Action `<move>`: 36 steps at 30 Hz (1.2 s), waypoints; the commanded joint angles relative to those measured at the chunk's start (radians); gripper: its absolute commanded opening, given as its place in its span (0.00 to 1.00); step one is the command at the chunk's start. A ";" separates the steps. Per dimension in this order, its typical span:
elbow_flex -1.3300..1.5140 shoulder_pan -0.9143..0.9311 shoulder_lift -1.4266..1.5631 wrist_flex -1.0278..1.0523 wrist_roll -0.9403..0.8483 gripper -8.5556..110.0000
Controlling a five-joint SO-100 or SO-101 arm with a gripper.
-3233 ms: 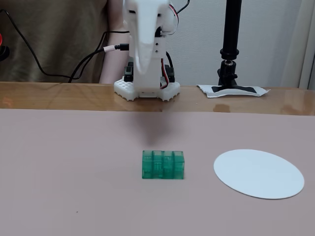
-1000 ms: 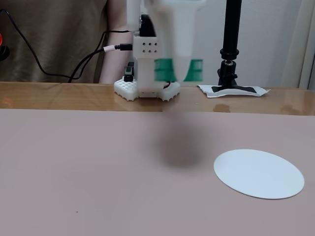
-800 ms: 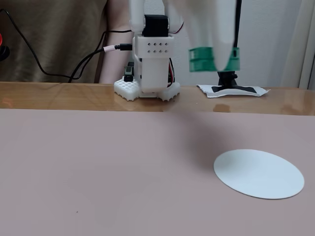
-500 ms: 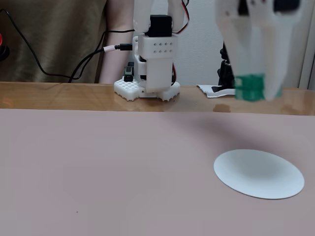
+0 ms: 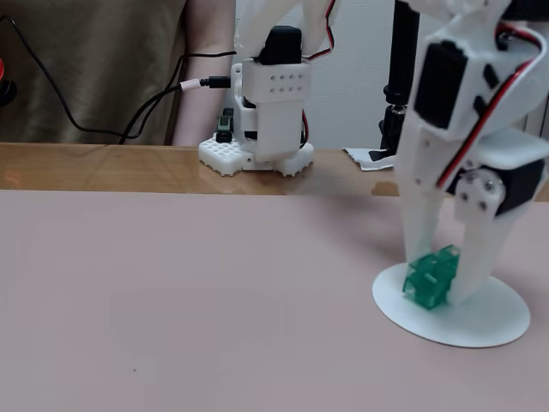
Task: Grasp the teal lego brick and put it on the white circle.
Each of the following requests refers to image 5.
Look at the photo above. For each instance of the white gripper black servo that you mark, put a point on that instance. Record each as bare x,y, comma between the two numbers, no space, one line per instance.
475,198

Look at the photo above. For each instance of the black stand pole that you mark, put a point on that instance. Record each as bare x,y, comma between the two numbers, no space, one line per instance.
403,51

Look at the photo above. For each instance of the teal translucent lego brick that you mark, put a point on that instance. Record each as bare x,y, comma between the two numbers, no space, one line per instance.
429,283

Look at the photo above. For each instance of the person in olive shirt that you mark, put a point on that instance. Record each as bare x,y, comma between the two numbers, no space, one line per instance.
47,77

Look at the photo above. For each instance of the pink table mat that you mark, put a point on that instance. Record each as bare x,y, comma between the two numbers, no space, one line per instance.
171,300

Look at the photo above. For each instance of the white paper circle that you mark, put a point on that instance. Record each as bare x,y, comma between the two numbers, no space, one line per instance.
480,322

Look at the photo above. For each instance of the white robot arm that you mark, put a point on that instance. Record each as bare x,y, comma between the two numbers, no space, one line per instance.
274,107

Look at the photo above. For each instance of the red and black knob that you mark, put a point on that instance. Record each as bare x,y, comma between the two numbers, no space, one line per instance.
6,92

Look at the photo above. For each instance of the white torn paper piece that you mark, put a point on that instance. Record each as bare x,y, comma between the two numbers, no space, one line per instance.
358,156

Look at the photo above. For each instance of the bare person forearm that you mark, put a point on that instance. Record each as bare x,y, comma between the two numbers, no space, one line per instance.
206,116

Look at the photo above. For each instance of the black table clamp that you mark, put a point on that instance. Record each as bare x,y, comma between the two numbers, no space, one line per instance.
225,124

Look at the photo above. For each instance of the white perforated base plate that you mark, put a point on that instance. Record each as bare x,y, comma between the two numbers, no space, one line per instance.
221,156

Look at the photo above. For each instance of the olive shirt torso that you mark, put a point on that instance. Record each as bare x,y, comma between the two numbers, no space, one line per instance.
98,64

